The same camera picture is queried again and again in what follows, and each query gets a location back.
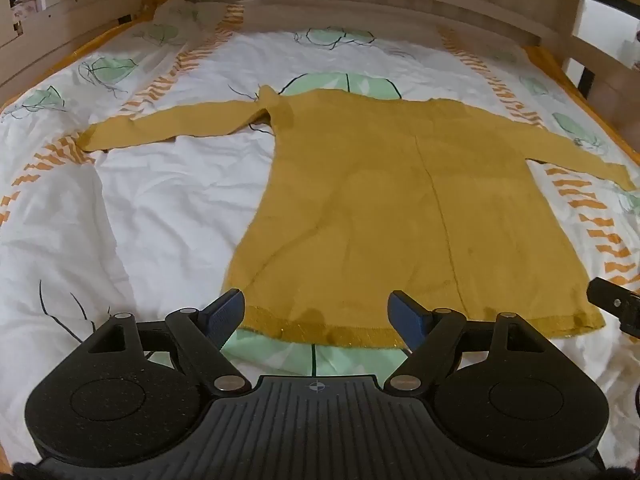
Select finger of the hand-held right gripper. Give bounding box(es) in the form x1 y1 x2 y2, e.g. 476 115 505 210
586 276 640 341

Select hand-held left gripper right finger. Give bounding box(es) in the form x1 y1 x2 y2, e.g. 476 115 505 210
383 290 554 391

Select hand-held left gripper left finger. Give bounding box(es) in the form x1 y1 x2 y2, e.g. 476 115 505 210
82 288 251 394

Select mustard yellow long-sleeved sweater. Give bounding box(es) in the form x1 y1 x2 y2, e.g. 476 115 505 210
79 85 632 350

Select white leaf-printed bed sheet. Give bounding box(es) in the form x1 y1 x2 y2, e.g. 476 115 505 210
0 0 640 461

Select black metal frame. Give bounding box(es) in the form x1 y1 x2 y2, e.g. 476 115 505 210
579 0 640 102

